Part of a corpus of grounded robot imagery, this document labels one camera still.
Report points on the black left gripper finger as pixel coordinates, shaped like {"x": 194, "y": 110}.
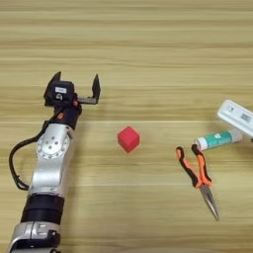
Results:
{"x": 56, "y": 78}
{"x": 96, "y": 90}

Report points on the white oblong plastic device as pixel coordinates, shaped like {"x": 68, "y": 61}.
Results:
{"x": 237, "y": 117}

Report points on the red foam cube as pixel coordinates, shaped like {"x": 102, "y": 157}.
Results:
{"x": 128, "y": 139}

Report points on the orange black needle-nose pliers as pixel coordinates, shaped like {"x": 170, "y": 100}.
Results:
{"x": 199, "y": 174}

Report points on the green white tube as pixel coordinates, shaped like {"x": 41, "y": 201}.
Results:
{"x": 219, "y": 138}

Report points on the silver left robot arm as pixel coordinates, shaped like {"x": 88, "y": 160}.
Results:
{"x": 49, "y": 171}

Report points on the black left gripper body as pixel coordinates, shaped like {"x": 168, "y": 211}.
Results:
{"x": 67, "y": 117}

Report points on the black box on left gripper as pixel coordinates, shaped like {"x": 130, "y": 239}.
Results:
{"x": 59, "y": 94}

